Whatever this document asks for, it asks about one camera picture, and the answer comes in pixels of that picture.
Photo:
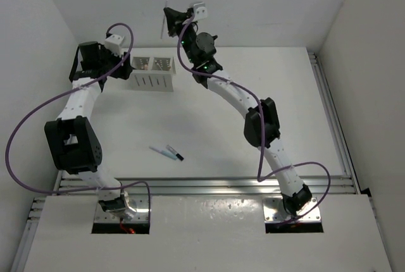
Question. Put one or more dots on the white light-blue makeup pen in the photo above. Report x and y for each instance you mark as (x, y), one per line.
(164, 153)

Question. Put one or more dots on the white two-slot organizer box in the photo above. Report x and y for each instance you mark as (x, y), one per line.
(151, 79)

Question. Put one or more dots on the aluminium front rail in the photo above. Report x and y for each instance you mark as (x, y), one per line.
(244, 186)

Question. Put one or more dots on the metal base plate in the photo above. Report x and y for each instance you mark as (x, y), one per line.
(274, 211)
(139, 210)

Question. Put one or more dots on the thin white eyeliner pencil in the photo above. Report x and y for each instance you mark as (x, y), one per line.
(163, 21)

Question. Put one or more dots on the silver black-capped makeup pen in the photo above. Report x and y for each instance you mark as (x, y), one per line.
(174, 152)

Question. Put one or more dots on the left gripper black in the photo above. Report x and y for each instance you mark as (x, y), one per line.
(123, 71)

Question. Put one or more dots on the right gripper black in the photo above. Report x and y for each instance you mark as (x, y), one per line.
(175, 18)

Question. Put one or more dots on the aluminium rail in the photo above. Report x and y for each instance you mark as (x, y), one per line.
(244, 186)
(333, 121)

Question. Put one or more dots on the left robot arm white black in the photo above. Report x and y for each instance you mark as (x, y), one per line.
(72, 141)

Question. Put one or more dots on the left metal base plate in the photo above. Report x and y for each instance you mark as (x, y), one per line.
(139, 210)

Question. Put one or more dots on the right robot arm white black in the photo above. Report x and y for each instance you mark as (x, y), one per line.
(261, 123)

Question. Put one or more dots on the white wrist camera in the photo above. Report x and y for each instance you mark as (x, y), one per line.
(114, 43)
(199, 11)

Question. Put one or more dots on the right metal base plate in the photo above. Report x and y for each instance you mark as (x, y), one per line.
(274, 211)

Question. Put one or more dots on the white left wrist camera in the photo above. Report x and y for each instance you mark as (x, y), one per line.
(114, 43)

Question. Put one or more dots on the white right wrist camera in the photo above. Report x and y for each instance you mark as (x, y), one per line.
(199, 11)

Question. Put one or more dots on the aluminium right side rail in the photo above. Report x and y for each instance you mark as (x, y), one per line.
(333, 121)

